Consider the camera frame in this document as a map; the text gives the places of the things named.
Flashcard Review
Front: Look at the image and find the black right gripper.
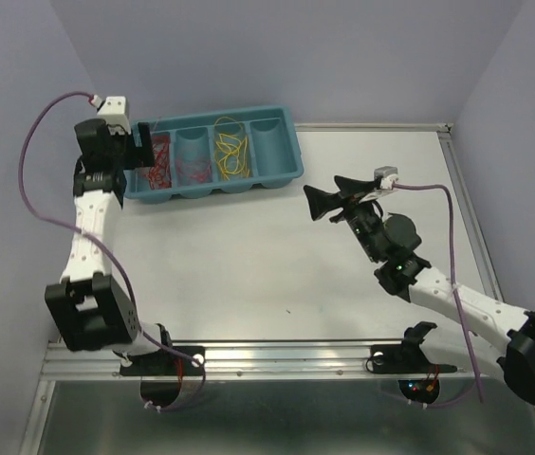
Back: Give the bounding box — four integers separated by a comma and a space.
304, 173, 383, 264

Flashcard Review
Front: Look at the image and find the red wire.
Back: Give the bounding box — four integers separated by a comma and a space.
146, 135, 176, 190

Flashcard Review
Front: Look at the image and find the yellow wire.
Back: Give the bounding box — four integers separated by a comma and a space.
214, 132, 254, 181

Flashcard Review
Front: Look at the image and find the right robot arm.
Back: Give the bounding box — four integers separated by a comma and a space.
304, 167, 535, 409

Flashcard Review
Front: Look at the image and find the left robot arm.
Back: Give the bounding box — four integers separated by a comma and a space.
45, 118, 175, 373

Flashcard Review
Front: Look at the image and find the teal four-compartment tray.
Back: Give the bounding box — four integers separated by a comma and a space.
125, 105, 304, 203

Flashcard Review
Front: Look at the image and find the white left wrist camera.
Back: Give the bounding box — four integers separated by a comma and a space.
89, 95, 131, 136

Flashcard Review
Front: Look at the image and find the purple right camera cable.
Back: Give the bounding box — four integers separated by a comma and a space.
393, 183, 487, 410

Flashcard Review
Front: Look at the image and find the aluminium front mounting rail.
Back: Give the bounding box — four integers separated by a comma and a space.
41, 332, 505, 382

